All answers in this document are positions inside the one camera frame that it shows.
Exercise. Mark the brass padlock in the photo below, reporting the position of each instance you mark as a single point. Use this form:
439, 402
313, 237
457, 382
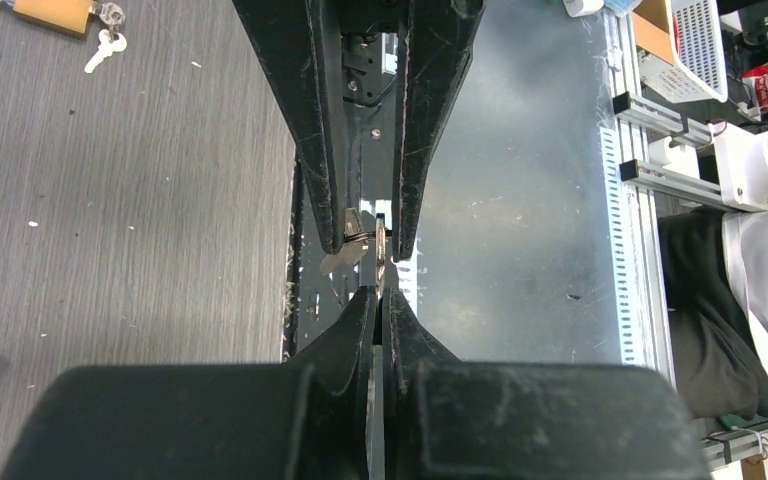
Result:
68, 16

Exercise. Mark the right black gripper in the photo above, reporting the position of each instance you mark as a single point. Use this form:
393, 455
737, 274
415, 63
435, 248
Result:
415, 51

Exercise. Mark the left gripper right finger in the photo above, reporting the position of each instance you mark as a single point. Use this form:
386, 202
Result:
452, 419

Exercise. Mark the white perforated basket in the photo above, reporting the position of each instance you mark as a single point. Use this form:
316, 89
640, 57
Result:
701, 53

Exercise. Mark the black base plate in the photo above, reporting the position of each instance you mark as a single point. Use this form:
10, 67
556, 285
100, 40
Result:
313, 301

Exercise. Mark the silver padlock key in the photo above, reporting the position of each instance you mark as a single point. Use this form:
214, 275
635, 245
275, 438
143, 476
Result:
111, 41

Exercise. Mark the person behind enclosure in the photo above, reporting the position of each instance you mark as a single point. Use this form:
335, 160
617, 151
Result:
715, 271

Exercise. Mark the small silver keys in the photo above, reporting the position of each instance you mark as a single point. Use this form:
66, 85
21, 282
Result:
357, 242

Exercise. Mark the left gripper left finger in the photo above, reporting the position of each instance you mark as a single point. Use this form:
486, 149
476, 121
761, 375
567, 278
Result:
301, 419

